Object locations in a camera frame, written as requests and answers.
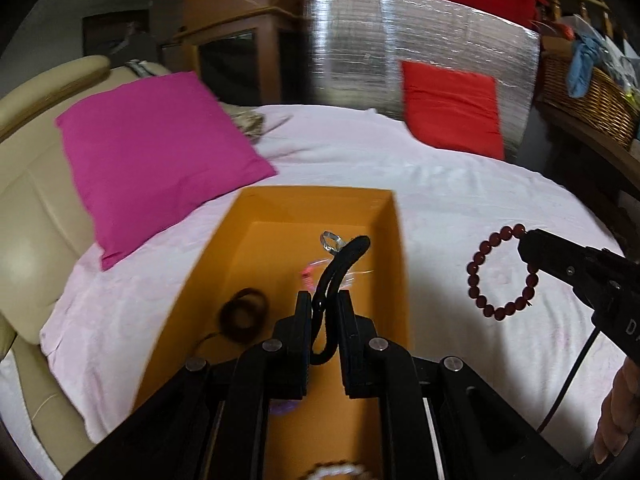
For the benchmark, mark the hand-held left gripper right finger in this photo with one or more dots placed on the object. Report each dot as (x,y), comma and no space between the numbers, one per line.
(347,340)

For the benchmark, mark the blue cloth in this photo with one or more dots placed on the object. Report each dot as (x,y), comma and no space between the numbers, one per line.
(582,70)

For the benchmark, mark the orange cardboard box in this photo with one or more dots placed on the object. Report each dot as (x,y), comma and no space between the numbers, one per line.
(280,215)

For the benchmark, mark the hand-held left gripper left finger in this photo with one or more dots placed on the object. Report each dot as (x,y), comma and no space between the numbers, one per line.
(300,320)

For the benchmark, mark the beige leather sofa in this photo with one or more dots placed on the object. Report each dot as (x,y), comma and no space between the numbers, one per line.
(30,185)

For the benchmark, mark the striped cloth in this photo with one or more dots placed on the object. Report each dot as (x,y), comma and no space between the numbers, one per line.
(137,67)

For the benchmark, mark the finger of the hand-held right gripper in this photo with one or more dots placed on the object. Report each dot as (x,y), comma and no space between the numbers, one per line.
(560,260)

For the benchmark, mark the silver insulation panel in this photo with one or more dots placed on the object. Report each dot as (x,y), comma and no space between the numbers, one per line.
(350,45)

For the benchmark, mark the wooden cabinet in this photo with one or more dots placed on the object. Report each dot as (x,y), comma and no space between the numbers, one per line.
(270,40)

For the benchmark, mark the dark wall picture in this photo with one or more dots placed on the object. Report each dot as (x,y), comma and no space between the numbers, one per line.
(110,35)

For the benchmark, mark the wicker basket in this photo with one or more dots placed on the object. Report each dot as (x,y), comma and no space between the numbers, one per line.
(595,95)

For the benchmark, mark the person's right hand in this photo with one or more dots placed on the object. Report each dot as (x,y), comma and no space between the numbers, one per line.
(617,410)

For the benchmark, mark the red cushion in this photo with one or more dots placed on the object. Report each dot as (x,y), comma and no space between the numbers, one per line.
(450,105)

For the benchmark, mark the pile of assorted cloths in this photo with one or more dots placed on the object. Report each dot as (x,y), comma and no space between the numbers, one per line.
(622,67)

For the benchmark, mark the floral patterned cloth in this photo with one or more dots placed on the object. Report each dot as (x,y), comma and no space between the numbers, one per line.
(247,122)

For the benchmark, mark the pink cushion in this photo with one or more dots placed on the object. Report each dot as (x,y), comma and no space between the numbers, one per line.
(150,160)

